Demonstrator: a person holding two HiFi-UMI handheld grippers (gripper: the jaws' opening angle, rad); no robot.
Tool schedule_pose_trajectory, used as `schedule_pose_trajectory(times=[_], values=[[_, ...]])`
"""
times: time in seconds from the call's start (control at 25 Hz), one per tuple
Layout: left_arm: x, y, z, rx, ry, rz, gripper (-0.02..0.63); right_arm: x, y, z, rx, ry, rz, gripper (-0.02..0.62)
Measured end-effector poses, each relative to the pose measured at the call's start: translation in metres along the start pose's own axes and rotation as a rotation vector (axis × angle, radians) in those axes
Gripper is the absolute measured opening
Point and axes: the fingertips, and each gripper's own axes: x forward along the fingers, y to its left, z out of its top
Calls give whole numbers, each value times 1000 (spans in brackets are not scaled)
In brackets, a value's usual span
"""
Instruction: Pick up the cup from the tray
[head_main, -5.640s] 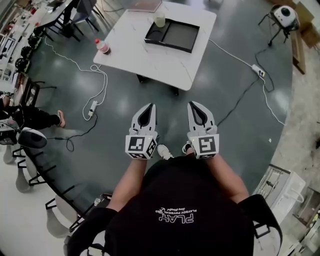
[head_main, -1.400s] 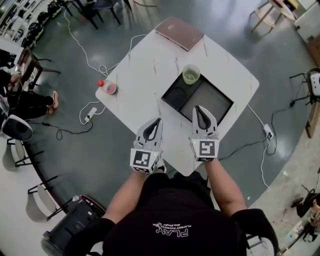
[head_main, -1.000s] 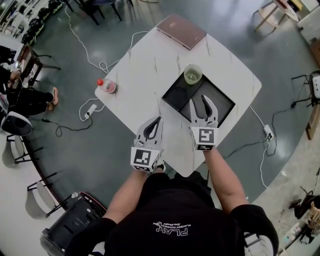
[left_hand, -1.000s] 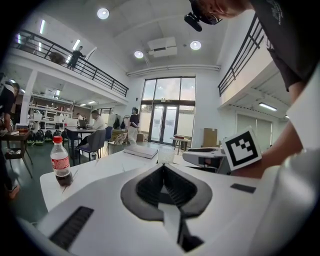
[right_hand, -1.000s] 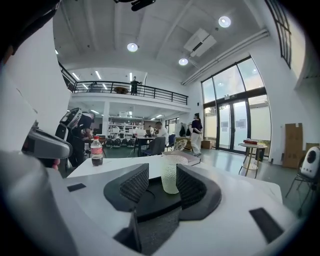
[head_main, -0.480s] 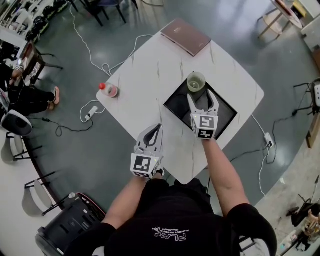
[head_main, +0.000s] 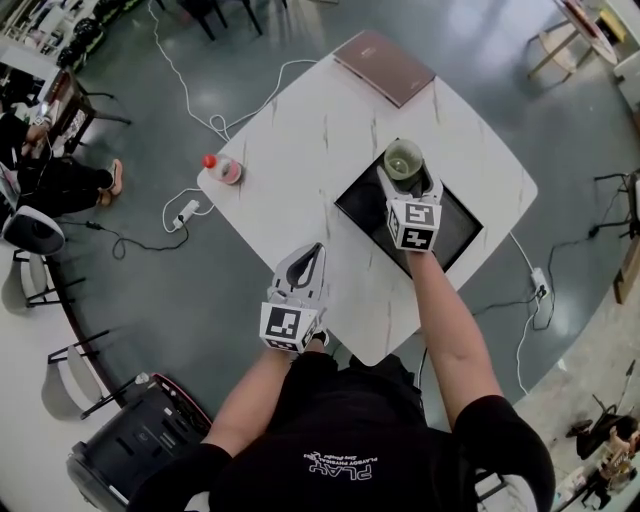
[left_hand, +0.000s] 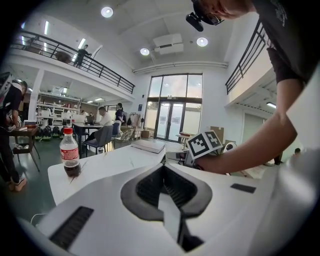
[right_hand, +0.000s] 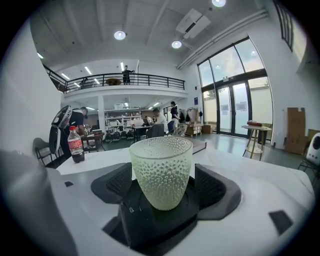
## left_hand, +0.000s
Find round white table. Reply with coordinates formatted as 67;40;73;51
175;132;199;144

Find flat white box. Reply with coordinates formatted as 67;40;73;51
130;138;167;155

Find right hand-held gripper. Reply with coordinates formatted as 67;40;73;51
183;130;224;168

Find white pod backpack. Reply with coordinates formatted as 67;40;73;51
223;141;238;154

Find person's black t-shirt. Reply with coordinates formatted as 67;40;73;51
251;0;320;85

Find black balcony railing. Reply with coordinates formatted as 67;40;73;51
9;29;136;95

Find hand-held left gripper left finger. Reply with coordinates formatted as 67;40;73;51
120;163;166;222

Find black glasses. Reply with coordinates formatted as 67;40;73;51
202;12;225;26

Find white cable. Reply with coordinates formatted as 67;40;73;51
30;212;48;226

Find wooden table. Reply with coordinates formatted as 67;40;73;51
9;125;41;173

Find cola bottle with red cap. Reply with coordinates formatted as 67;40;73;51
59;127;82;178

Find tall cardboard box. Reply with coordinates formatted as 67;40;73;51
209;125;225;141

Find black head camera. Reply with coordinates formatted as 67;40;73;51
185;11;205;33

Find white ceiling pipes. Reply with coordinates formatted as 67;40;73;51
131;61;229;75

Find grey office chair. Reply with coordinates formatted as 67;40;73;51
83;124;115;154

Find black mezzanine railing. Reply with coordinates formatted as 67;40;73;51
224;19;277;96

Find wire chair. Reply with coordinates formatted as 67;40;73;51
119;128;136;149

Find glass entrance door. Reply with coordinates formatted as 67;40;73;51
146;98;203;142

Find dark desk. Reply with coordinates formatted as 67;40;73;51
71;121;107;152

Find person's right forearm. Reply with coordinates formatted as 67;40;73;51
196;109;299;176

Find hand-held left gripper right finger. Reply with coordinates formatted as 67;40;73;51
163;164;214;218

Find white ceiling air conditioner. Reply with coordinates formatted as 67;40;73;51
152;33;185;56

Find person's head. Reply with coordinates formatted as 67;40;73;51
191;0;256;26

